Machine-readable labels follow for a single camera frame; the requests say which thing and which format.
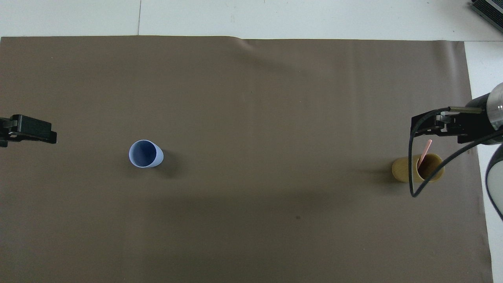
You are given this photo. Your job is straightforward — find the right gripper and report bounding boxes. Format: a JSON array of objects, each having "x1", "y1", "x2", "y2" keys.
[{"x1": 456, "y1": 93, "x2": 503, "y2": 145}]

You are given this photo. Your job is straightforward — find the pink chopstick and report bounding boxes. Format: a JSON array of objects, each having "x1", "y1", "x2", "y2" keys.
[{"x1": 417, "y1": 139, "x2": 433, "y2": 169}]

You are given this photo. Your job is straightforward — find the yellow cup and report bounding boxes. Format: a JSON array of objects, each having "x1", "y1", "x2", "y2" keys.
[{"x1": 392, "y1": 153, "x2": 445, "y2": 184}]

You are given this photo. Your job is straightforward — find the blue cup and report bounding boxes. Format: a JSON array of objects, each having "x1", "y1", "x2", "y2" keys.
[{"x1": 129, "y1": 140, "x2": 165, "y2": 169}]

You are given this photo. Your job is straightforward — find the black ribbed box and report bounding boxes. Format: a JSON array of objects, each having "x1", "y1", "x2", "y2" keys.
[{"x1": 471, "y1": 0, "x2": 503, "y2": 32}]

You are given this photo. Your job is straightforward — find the black cable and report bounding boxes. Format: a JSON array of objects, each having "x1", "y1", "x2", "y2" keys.
[{"x1": 408, "y1": 107, "x2": 503, "y2": 198}]

